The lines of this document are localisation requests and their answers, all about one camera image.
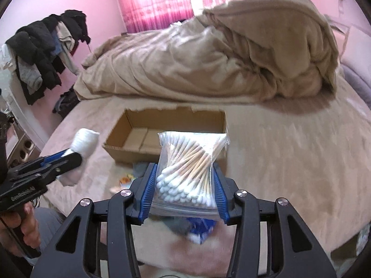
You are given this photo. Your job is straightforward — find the cartoon tissue pack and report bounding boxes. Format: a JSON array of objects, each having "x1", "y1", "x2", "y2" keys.
[{"x1": 119, "y1": 174, "x2": 135, "y2": 188}]

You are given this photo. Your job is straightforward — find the pile of dark clothes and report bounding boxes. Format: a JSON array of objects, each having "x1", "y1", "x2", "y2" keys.
[{"x1": 1, "y1": 9, "x2": 91, "y2": 105}]

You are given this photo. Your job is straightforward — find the beige rumpled duvet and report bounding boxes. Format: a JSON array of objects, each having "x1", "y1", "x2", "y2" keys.
[{"x1": 74, "y1": 0, "x2": 338, "y2": 103}]

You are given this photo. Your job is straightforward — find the grey knitted socks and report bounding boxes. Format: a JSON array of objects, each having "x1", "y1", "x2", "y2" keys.
[{"x1": 133, "y1": 162, "x2": 191, "y2": 236}]

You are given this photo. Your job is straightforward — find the white cloth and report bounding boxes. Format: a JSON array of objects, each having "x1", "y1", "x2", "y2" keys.
[{"x1": 57, "y1": 128, "x2": 99, "y2": 186}]

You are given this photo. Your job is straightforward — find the person's left hand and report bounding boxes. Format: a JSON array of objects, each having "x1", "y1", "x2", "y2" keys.
[{"x1": 1, "y1": 202, "x2": 41, "y2": 257}]

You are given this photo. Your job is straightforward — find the blue plastic packet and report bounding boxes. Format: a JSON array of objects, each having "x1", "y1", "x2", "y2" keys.
[{"x1": 185, "y1": 218, "x2": 217, "y2": 245}]

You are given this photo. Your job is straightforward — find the black bag on floor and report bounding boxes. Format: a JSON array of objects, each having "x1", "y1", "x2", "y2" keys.
[{"x1": 52, "y1": 86, "x2": 80, "y2": 119}]

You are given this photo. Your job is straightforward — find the beige bed sheet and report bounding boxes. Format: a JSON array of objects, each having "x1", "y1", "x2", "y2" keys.
[{"x1": 41, "y1": 73, "x2": 370, "y2": 277}]

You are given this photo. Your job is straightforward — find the brown cardboard box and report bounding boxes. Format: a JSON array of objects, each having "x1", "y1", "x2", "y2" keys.
[{"x1": 103, "y1": 107, "x2": 227, "y2": 164}]

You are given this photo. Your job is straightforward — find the bag of cotton swabs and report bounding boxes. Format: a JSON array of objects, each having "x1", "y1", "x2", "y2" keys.
[{"x1": 150, "y1": 131, "x2": 230, "y2": 219}]

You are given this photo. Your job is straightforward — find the white embroidered pillow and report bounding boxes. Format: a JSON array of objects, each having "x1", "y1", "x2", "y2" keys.
[{"x1": 325, "y1": 15, "x2": 370, "y2": 108}]

